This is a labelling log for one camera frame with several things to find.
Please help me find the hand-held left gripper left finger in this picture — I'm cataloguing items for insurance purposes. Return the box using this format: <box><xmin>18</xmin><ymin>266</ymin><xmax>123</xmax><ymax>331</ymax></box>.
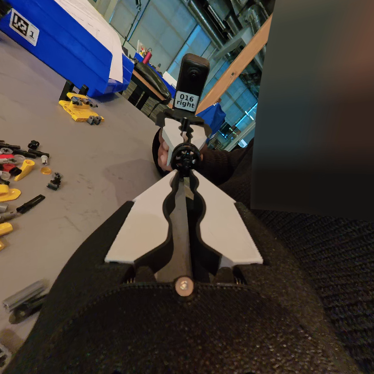
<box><xmin>104</xmin><ymin>170</ymin><xmax>179</xmax><ymax>275</ymax></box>

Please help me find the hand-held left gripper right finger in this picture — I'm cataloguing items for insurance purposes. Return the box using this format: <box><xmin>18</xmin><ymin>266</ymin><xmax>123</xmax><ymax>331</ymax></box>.
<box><xmin>187</xmin><ymin>169</ymin><xmax>263</xmax><ymax>276</ymax></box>

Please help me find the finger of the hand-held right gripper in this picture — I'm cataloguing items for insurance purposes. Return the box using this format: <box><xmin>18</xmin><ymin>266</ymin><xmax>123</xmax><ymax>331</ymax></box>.
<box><xmin>161</xmin><ymin>118</ymin><xmax>183</xmax><ymax>172</ymax></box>
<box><xmin>188</xmin><ymin>125</ymin><xmax>207</xmax><ymax>150</ymax></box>

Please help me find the black toy wheel rim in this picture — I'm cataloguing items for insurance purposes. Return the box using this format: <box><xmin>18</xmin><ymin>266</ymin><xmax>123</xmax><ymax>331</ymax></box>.
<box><xmin>170</xmin><ymin>143</ymin><xmax>203</xmax><ymax>179</ymax></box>

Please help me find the pile of toy building parts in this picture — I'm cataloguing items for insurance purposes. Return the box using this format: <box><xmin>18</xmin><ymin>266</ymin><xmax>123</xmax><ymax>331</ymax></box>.
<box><xmin>0</xmin><ymin>140</ymin><xmax>63</xmax><ymax>364</ymax></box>

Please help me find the person's right forearm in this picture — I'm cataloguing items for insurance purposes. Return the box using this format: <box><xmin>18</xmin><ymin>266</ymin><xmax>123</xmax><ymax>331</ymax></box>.
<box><xmin>194</xmin><ymin>140</ymin><xmax>255</xmax><ymax>189</ymax></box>

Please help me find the person's right hand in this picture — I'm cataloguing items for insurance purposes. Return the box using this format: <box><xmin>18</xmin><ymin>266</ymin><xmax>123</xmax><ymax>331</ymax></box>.
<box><xmin>158</xmin><ymin>136</ymin><xmax>170</xmax><ymax>172</ymax></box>

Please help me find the blue cloth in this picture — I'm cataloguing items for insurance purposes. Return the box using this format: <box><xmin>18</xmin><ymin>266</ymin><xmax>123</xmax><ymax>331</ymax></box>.
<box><xmin>197</xmin><ymin>102</ymin><xmax>226</xmax><ymax>144</ymax></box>

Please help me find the black bag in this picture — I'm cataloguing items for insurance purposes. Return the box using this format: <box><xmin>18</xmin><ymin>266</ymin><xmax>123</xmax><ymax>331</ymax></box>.
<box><xmin>133</xmin><ymin>61</ymin><xmax>173</xmax><ymax>101</ymax></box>

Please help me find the wooden railing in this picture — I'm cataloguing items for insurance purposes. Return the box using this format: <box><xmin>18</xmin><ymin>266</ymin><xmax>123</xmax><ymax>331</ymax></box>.
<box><xmin>195</xmin><ymin>13</ymin><xmax>273</xmax><ymax>115</ymax></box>

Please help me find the black light stand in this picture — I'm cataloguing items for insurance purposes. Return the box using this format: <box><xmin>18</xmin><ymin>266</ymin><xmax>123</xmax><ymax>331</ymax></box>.
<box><xmin>125</xmin><ymin>0</ymin><xmax>141</xmax><ymax>44</ymax></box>

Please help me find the small yellow toy assembly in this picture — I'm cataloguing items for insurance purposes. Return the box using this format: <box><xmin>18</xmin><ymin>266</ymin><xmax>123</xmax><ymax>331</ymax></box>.
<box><xmin>58</xmin><ymin>80</ymin><xmax>105</xmax><ymax>125</ymax></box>

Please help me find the printed paper form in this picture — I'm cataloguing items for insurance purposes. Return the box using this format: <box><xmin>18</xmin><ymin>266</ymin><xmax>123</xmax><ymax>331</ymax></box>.
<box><xmin>56</xmin><ymin>0</ymin><xmax>125</xmax><ymax>83</ymax></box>

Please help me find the person's black sweater torso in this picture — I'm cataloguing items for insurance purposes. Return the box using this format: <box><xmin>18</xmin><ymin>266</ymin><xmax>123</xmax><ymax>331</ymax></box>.
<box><xmin>219</xmin><ymin>175</ymin><xmax>374</xmax><ymax>374</ymax></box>

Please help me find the blue plastic bin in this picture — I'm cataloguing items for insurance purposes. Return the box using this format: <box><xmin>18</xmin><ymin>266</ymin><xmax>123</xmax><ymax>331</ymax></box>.
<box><xmin>0</xmin><ymin>0</ymin><xmax>135</xmax><ymax>99</ymax></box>

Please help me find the metal ventilation duct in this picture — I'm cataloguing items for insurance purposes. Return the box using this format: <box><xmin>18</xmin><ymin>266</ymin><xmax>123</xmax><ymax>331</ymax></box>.
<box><xmin>181</xmin><ymin>0</ymin><xmax>275</xmax><ymax>49</ymax></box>

